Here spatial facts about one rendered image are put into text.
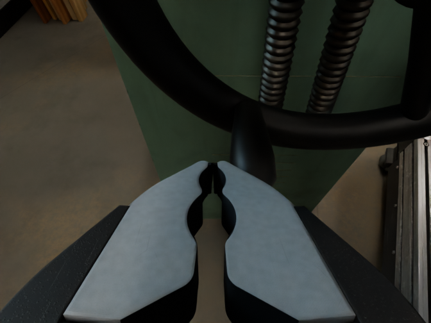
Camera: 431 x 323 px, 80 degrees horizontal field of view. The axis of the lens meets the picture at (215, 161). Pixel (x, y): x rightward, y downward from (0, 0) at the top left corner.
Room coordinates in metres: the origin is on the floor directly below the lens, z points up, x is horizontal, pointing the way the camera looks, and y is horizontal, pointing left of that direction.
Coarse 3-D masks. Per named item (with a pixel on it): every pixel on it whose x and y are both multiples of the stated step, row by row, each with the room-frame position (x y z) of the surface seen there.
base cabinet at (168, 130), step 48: (192, 0) 0.30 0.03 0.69; (240, 0) 0.30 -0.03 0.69; (384, 0) 0.30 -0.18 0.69; (192, 48) 0.30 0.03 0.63; (240, 48) 0.30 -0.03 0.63; (384, 48) 0.30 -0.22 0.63; (144, 96) 0.30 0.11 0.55; (288, 96) 0.30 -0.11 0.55; (384, 96) 0.30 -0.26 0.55; (192, 144) 0.30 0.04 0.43; (288, 192) 0.30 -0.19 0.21
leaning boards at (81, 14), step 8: (32, 0) 1.46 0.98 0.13; (40, 0) 1.51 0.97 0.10; (48, 0) 1.52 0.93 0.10; (56, 0) 1.47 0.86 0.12; (64, 0) 1.50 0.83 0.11; (72, 0) 1.48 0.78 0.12; (80, 0) 1.54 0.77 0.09; (40, 8) 1.48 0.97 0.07; (48, 8) 1.50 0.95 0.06; (56, 8) 1.45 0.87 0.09; (64, 8) 1.50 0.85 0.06; (72, 8) 1.50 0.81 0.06; (80, 8) 1.51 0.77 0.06; (40, 16) 1.46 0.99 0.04; (48, 16) 1.50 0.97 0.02; (56, 16) 1.51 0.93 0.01; (64, 16) 1.47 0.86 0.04; (72, 16) 1.50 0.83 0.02; (80, 16) 1.48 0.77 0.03
